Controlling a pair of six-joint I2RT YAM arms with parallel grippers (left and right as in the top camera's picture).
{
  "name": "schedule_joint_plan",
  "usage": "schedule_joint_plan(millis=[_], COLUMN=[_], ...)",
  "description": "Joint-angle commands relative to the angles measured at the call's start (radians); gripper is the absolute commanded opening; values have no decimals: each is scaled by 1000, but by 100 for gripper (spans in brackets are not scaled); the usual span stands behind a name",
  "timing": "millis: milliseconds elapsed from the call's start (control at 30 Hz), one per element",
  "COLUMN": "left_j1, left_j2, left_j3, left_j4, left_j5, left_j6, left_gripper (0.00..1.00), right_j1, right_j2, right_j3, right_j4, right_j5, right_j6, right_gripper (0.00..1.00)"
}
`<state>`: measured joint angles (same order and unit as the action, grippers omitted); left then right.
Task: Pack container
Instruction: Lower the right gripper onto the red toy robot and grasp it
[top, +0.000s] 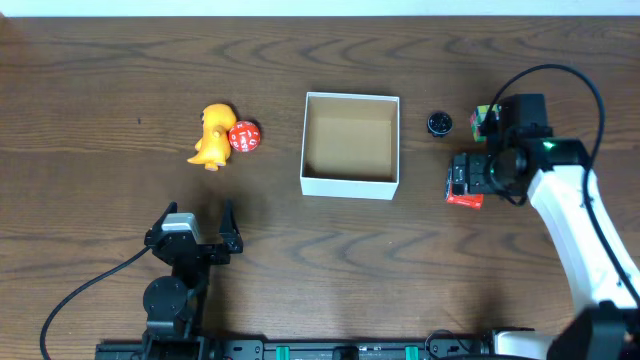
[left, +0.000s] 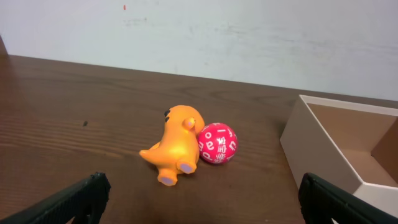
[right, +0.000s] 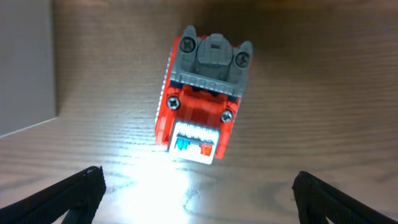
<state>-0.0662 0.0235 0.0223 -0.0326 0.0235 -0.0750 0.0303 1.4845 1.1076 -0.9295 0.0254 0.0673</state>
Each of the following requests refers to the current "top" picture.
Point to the black round knob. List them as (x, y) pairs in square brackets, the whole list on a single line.
[(439, 124)]

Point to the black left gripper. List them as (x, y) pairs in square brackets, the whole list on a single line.
[(201, 248)]

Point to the multicoloured puzzle cube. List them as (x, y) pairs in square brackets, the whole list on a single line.
[(484, 122)]

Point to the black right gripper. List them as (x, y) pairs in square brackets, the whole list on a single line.
[(460, 176)]

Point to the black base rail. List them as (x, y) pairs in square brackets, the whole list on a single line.
[(320, 350)]

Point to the orange dinosaur toy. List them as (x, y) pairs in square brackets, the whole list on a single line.
[(213, 149)]

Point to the red number ball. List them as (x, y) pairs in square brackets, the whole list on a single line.
[(244, 136)]

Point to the white cardboard box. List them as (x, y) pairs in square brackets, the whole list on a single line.
[(350, 146)]

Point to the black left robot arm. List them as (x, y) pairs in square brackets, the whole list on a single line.
[(175, 304)]

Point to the red toy robot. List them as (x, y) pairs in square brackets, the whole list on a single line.
[(470, 201)]

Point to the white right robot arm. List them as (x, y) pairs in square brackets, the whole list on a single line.
[(565, 194)]

